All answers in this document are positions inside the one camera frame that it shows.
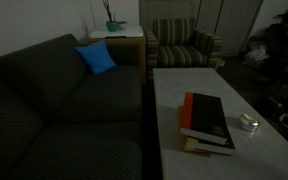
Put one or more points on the grey coffee table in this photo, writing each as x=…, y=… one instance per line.
x=258, y=155

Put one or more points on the white plastic bag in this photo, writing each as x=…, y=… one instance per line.
x=256, y=56

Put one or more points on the striped armchair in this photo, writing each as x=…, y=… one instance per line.
x=177, y=42

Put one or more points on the wooden side table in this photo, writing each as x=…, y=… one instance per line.
x=126, y=51

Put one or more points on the small white plant pot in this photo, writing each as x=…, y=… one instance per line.
x=122, y=25

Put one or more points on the teal plant pot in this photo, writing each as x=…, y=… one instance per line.
x=112, y=26

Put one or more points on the blue cushion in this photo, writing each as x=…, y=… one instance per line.
x=97, y=57

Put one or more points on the silver candle tin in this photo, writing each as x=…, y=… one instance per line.
x=249, y=122

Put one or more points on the middle black book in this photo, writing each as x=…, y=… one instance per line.
x=196, y=144

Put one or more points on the dark grey fabric sofa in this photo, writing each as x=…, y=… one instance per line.
x=60, y=121

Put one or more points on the black book with orange spine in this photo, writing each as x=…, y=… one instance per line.
x=203, y=118

